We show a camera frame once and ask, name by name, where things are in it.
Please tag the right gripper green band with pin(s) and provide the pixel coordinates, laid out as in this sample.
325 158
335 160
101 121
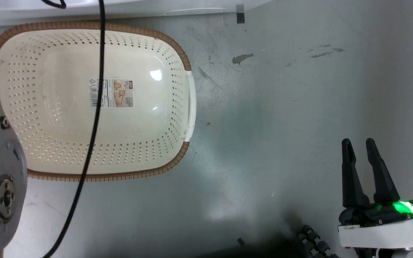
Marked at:
382 229

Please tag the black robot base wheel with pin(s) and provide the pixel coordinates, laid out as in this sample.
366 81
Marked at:
314 243

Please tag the cream perforated laundry basket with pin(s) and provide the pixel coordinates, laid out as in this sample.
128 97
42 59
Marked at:
48 107

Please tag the paper label sticker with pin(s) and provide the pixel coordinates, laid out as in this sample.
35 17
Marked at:
112 93

